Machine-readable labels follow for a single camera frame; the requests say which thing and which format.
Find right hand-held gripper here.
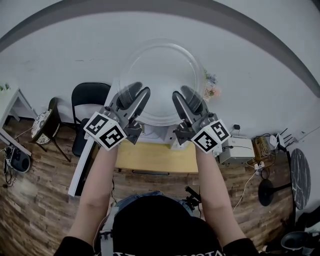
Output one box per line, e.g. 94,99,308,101
172,84,232,154

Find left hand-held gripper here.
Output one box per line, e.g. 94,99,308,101
83,81,151,151

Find clear glass turntable plate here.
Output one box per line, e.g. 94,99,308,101
117,38,208,126

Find white microwave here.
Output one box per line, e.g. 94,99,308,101
67,123,223,197

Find person's left forearm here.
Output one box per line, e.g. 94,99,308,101
66,141,121,242

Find person's right forearm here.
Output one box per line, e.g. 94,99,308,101
194,147,248,249

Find pastel artificial flower bouquet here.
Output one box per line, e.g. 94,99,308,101
203,68,222,103

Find black folding chair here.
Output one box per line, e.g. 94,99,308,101
71,82,112,158

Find yellow wooden cabinet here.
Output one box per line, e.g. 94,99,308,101
113,141,200,175

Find white box appliance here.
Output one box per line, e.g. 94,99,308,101
218,135,256,166

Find white router with black antennas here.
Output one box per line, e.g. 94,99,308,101
268,128,295,151

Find dark chair with floral cushion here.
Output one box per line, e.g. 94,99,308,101
28,96,73,163

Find person's blue jeans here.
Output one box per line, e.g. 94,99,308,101
113,190,195,217

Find white side table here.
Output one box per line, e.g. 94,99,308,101
0,86,39,157

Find person's black shirt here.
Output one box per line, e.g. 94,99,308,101
59,194,261,256

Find round grey floor device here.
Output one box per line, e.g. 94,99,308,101
4,146,32,174

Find black round marble table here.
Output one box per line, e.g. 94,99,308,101
257,143,312,211

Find grey plastic bin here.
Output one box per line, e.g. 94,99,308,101
279,230,320,254

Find brown box with cables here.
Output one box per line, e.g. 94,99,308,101
251,136,276,163

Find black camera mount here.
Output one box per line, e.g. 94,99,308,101
184,185,202,214

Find white cable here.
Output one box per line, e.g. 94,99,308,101
231,169,259,214

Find grey chest strap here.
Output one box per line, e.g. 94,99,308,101
98,206,120,256

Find tangle of black cables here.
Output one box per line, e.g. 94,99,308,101
2,146,16,188

